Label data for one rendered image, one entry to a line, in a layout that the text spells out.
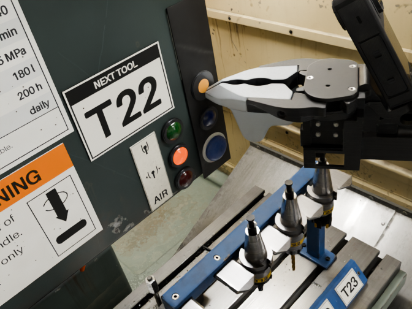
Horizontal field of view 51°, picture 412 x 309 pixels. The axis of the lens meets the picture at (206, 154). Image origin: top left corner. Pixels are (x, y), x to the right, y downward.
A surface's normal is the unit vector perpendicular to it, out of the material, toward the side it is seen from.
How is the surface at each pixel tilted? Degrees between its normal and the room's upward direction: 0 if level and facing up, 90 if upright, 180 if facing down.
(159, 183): 90
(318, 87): 0
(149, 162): 90
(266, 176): 24
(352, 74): 0
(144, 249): 0
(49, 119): 90
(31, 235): 90
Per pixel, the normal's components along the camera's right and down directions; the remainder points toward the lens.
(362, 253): -0.16, -0.77
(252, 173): -0.44, -0.48
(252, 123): -0.31, 0.63
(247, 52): -0.70, 0.54
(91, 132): 0.69, 0.36
